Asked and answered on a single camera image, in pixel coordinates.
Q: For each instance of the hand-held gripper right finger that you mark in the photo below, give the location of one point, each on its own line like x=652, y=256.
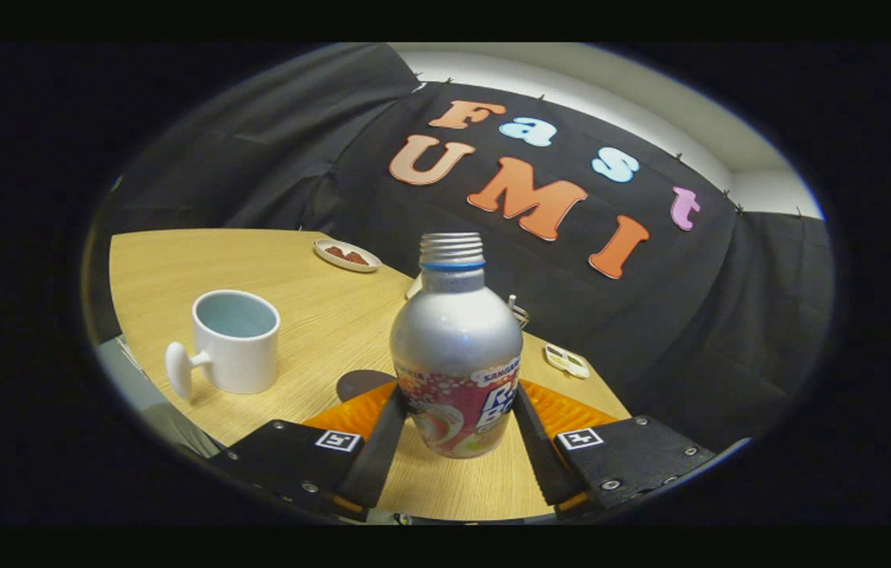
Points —
x=536, y=450

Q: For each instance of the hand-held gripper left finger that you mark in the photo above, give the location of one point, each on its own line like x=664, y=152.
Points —
x=382, y=450

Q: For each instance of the dark round coaster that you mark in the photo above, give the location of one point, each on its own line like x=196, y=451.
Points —
x=362, y=383

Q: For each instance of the silver juice bottle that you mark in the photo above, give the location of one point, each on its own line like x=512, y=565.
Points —
x=457, y=339

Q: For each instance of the white cup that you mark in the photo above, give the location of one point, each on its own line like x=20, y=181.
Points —
x=244, y=363

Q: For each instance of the white divided tray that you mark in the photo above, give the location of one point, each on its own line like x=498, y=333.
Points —
x=567, y=361

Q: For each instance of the wooden table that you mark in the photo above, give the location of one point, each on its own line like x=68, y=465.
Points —
x=335, y=315

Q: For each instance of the red food pieces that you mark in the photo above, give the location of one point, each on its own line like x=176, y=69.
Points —
x=346, y=255

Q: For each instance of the black backdrop cloth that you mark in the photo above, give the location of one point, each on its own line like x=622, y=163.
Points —
x=690, y=315

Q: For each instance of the white round plate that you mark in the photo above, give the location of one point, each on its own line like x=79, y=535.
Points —
x=331, y=248

